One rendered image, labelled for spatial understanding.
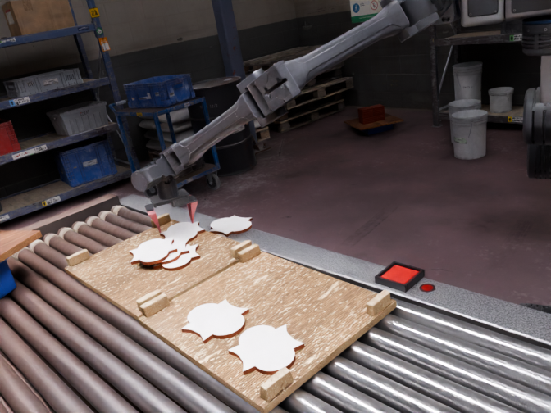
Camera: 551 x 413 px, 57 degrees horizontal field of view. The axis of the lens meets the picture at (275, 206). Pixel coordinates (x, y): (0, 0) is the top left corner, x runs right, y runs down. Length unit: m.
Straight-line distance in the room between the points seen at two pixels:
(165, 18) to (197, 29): 0.45
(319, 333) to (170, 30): 5.77
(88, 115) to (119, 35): 1.22
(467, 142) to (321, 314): 3.71
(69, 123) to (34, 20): 0.94
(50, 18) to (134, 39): 1.29
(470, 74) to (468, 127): 1.12
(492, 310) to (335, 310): 0.29
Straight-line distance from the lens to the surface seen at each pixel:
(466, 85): 5.60
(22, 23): 5.22
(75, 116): 5.32
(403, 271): 1.12
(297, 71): 1.05
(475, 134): 4.58
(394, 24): 1.17
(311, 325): 0.97
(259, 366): 0.89
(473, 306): 1.04
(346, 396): 0.85
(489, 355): 0.92
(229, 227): 1.47
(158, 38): 6.41
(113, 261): 1.43
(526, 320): 1.02
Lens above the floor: 1.50
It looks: 22 degrees down
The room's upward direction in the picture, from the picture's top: 10 degrees counter-clockwise
